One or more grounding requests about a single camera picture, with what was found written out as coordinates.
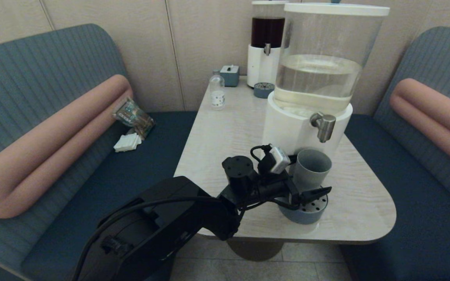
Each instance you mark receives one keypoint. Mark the small clear plastic bottle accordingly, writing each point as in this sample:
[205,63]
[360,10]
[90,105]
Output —
[217,97]

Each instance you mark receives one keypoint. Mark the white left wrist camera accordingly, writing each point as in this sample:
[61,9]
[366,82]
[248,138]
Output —
[279,160]

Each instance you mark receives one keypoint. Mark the pink bolster cushion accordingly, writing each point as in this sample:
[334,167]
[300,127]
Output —
[432,113]
[33,156]

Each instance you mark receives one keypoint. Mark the small silver dispenser tap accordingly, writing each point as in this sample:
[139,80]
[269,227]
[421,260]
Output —
[267,49]

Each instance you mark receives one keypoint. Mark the large silver dispenser tap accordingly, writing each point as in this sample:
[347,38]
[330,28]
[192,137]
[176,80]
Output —
[324,127]

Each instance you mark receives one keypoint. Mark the small blue round drip tray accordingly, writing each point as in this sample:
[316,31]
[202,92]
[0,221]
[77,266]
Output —
[263,93]

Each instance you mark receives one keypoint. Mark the blue-grey tissue box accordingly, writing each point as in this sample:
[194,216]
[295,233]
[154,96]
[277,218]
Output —
[231,77]

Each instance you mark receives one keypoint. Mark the large clear water dispenser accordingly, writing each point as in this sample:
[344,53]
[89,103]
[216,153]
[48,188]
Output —
[326,78]

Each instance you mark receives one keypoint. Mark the clear plastic snack bag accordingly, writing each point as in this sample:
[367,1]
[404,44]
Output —
[133,117]

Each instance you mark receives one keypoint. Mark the grey perforated drip tray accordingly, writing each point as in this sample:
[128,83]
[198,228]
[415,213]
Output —
[307,214]

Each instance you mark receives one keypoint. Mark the blue upholstered sofa bench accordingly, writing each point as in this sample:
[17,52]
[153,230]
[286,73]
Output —
[404,214]
[53,58]

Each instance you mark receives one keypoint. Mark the dark drink dispenser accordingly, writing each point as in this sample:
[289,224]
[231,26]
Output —
[262,66]

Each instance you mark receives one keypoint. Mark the white paper napkins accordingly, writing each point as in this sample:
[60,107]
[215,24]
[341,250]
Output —
[127,143]

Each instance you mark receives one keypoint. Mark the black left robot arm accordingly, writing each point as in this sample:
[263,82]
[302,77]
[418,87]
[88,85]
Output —
[162,230]

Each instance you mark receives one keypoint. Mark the grey-blue plastic cup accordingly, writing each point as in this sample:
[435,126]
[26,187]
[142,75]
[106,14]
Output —
[311,171]

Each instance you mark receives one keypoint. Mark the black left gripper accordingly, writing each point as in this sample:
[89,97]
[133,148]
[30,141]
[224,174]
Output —
[274,189]

